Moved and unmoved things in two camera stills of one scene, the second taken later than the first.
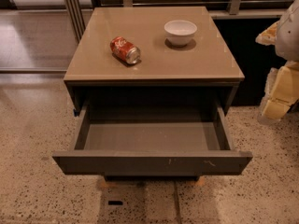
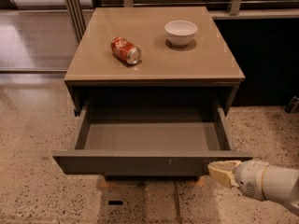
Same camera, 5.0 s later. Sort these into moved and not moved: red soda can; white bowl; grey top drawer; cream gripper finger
Moved: cream gripper finger
Not moved: white bowl; grey top drawer; red soda can
